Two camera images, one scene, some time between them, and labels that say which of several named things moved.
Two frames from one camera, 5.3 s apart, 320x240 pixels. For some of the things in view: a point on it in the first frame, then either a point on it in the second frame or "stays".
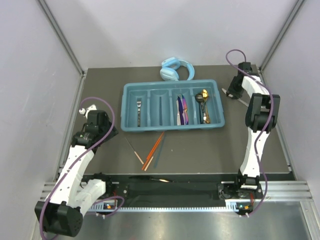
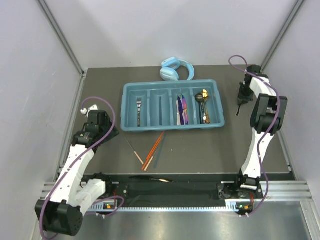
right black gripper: x=236 y=95 -> x=241 y=100
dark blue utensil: x=181 y=109 stays
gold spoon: x=205 y=94 stays
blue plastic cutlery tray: x=181 y=105 stays
